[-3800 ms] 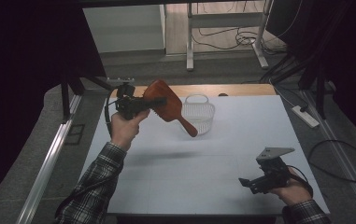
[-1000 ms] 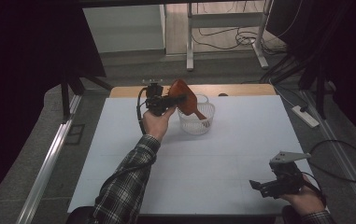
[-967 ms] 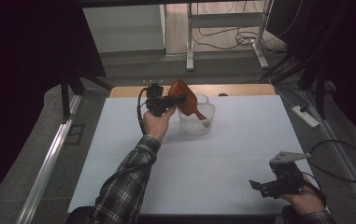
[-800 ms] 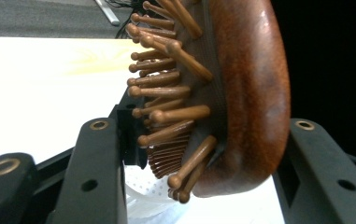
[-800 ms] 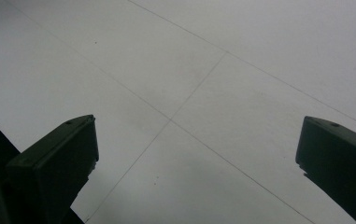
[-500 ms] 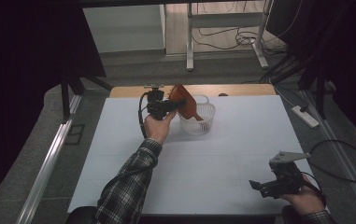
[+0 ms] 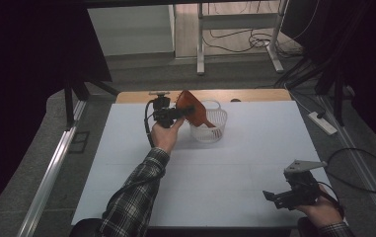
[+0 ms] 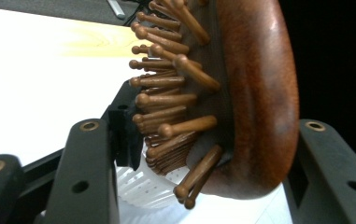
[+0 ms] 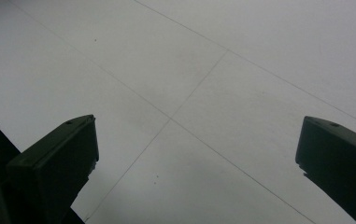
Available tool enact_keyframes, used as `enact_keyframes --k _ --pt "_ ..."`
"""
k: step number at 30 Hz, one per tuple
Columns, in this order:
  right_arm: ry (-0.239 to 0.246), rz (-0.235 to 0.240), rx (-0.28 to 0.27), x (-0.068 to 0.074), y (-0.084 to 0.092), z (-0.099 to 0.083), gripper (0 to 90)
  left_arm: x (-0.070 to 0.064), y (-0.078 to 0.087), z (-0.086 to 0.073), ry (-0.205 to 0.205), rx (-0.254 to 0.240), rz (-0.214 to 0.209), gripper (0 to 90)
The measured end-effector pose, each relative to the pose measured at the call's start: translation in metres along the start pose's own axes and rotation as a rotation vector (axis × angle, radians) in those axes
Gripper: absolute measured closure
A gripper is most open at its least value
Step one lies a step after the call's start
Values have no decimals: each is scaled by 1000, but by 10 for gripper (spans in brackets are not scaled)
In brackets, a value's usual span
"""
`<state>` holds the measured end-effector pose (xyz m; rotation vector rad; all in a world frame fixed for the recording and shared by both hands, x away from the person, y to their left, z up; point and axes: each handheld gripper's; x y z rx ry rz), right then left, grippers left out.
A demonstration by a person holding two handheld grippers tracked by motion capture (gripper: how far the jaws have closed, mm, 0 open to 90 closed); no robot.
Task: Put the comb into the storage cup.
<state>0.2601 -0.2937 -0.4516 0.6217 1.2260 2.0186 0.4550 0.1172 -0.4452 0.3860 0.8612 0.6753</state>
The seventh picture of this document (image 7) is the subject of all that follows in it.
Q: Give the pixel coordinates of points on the person's dark knee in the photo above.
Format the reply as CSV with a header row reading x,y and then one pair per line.
x,y
85,228

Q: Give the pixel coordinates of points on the dark curtain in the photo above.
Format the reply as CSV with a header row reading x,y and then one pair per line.
x,y
366,59
27,65

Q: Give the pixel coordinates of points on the white plastic basket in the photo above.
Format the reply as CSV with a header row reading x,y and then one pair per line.
x,y
213,130

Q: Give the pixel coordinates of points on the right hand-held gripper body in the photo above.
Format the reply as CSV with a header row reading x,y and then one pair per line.
x,y
302,184

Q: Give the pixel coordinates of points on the wooden table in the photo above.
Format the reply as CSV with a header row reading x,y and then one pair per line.
x,y
142,96

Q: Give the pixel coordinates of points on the white power strip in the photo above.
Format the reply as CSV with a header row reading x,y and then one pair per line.
x,y
322,122

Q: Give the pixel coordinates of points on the white metal desk frame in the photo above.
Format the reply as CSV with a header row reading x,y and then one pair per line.
x,y
238,21

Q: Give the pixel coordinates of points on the person's right hand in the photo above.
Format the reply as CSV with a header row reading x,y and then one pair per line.
x,y
322,210

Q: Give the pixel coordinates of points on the black metal stand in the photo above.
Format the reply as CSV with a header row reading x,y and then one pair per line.
x,y
77,92

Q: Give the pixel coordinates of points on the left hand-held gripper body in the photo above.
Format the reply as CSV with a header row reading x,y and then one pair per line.
x,y
163,112

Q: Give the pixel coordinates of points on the person's left hand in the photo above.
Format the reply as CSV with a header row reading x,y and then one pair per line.
x,y
165,136

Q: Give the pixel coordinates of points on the aluminium floor rail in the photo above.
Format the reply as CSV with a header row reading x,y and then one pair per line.
x,y
369,184
49,179

